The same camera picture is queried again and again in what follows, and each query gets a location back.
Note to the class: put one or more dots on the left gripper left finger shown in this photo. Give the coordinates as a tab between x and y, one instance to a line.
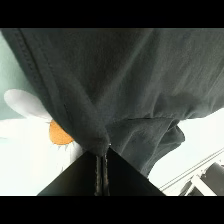
80	180

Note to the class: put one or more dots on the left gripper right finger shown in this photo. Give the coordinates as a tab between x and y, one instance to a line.
130	180

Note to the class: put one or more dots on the dark grey T-shirt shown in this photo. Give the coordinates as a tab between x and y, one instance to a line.
126	76

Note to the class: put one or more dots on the silver frame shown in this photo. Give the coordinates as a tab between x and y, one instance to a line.
200	181

